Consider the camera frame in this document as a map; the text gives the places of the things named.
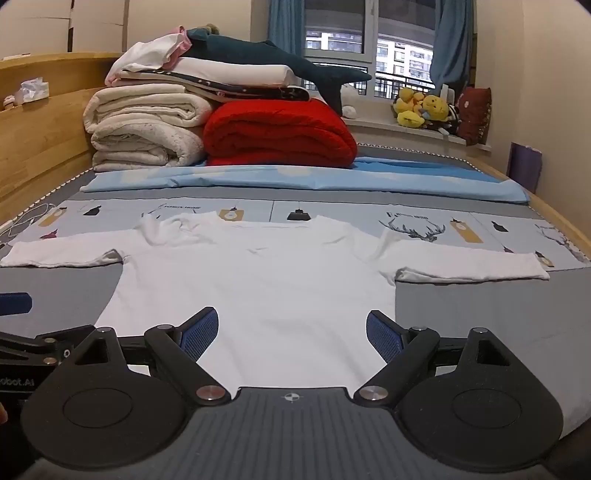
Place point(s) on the beige wardrobe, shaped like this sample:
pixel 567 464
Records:
pixel 55 23

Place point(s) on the blue curtain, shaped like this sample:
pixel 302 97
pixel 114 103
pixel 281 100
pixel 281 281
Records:
pixel 286 27
pixel 452 41

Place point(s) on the cream folded blanket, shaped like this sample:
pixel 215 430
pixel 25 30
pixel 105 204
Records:
pixel 138 134

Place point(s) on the white folded quilt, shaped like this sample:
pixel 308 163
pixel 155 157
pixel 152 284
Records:
pixel 231 71

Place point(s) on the white long-sleeve shirt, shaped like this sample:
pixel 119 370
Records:
pixel 277 286

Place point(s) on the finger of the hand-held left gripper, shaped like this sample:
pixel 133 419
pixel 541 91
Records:
pixel 14 303
pixel 41 344

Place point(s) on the window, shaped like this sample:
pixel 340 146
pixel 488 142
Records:
pixel 341 32

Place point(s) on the tissue pack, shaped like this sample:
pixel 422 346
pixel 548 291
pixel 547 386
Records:
pixel 32 91

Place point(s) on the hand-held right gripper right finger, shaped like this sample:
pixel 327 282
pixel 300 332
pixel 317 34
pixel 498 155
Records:
pixel 383 336

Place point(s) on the striped plush toy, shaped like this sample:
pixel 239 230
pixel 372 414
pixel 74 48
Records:
pixel 453 119

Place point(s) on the dark teal shark plush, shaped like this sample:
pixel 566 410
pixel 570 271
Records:
pixel 277 57

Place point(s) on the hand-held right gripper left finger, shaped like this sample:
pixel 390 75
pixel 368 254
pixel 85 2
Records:
pixel 201 334

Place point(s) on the pink and white cloth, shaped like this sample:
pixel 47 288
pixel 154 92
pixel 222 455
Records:
pixel 147 53

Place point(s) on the dark red cushion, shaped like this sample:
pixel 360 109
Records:
pixel 474 115

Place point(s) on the light blue sheet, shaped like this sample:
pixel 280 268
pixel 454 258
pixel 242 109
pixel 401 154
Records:
pixel 323 180

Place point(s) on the wooden bed frame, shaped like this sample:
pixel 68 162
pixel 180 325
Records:
pixel 46 138

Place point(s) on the purple box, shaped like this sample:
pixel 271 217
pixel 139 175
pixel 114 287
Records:
pixel 525 168

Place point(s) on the yellow plush toy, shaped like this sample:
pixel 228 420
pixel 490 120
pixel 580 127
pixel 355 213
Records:
pixel 408 108
pixel 436 108

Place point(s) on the white plush toy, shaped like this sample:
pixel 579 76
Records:
pixel 353 98

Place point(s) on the red folded blanket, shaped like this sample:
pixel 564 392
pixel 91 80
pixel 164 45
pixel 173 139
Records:
pixel 277 134

